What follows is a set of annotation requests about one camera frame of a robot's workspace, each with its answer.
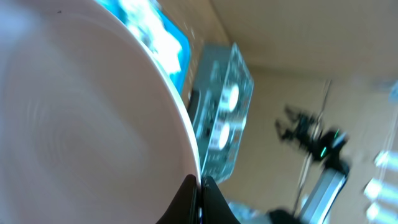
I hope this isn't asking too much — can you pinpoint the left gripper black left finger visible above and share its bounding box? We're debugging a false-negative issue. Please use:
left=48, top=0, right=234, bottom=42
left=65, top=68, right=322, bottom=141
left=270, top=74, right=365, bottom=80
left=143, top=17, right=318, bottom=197
left=156, top=174, right=198, bottom=224

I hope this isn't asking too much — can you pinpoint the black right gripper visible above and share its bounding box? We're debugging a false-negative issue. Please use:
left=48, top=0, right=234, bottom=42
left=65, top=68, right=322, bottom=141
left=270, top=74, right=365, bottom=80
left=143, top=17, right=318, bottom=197
left=275, top=105, right=323, bottom=152

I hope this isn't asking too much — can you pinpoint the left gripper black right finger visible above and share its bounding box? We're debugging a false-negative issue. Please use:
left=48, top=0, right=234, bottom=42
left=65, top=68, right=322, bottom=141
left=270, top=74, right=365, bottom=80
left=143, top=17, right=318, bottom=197
left=201, top=176, right=240, bottom=224

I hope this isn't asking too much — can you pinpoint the large white plate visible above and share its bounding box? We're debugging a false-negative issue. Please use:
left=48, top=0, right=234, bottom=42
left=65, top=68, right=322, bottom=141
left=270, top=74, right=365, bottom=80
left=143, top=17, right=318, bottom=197
left=1, top=1, right=199, bottom=223

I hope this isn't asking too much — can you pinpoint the white napkin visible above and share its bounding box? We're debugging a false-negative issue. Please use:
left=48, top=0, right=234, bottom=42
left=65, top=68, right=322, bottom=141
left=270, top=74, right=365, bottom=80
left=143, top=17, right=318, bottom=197
left=119, top=0, right=182, bottom=75

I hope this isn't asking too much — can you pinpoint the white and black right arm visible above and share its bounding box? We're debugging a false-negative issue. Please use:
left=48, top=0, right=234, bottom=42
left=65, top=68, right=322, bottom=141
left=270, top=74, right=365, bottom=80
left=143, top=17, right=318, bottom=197
left=266, top=106, right=349, bottom=224

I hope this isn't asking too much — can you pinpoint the grey plastic dish rack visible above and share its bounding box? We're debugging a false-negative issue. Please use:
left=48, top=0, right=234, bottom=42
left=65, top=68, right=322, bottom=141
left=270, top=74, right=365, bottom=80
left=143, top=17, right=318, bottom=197
left=188, top=44, right=254, bottom=184

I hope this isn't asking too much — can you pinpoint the teal plastic tray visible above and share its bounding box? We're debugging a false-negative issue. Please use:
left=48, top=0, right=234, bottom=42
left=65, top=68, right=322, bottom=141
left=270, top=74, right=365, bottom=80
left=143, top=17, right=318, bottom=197
left=97, top=0, right=191, bottom=93

